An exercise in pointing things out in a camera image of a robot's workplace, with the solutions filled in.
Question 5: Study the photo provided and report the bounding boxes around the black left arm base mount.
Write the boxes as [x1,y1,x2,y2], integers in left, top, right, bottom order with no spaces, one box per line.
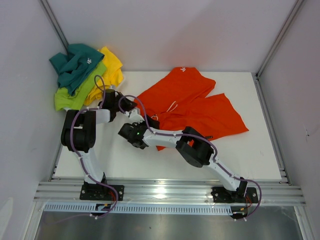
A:
[79,182,116,202]

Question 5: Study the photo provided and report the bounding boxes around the orange shorts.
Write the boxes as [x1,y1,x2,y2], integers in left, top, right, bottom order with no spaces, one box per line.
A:
[135,67,248,141]

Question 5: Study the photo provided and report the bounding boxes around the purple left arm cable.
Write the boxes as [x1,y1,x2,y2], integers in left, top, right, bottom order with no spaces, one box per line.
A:
[69,74,119,220]

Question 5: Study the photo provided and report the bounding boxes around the aluminium frame post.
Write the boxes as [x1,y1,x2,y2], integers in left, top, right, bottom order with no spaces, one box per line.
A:
[39,0,69,51]
[254,0,307,81]

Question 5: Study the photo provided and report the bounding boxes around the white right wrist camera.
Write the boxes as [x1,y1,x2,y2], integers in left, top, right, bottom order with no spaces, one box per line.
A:
[125,107,145,124]

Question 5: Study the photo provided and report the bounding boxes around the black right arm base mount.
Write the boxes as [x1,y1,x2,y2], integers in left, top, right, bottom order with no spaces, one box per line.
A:
[210,186,259,204]

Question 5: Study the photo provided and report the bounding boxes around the teal shorts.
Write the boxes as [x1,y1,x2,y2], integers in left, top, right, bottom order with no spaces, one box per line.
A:
[49,43,104,96]

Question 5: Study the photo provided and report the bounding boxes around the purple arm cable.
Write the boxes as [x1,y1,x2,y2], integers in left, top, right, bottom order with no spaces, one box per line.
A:
[69,74,119,220]
[117,94,263,222]

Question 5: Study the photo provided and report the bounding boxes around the yellow shorts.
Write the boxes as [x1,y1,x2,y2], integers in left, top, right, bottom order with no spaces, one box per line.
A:
[84,46,124,106]

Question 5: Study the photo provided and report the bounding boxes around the white perforated plastic basket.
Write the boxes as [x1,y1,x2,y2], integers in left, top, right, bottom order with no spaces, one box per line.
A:
[62,77,128,117]

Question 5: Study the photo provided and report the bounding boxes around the white slotted cable duct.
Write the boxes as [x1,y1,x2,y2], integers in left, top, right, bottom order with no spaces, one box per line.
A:
[44,202,248,216]

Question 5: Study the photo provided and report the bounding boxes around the aluminium frame post right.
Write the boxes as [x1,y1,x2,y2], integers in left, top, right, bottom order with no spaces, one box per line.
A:
[254,0,307,81]

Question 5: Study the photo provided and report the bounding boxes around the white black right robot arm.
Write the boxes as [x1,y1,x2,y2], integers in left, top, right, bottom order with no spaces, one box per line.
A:
[118,122,248,202]

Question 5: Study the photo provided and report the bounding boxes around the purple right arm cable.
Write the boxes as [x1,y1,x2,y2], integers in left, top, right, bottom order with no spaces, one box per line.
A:
[117,94,263,222]

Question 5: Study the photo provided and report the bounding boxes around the lime green shorts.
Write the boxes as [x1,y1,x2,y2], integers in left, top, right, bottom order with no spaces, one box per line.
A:
[54,61,107,111]

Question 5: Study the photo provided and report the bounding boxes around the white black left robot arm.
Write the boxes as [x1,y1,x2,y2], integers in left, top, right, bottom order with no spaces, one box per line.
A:
[60,90,138,200]

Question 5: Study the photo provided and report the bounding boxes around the aluminium frame post left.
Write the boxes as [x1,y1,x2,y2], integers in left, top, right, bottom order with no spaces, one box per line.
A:
[39,0,69,51]

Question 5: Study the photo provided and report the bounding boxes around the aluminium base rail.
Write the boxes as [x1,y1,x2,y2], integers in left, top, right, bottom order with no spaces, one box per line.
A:
[33,178,306,206]

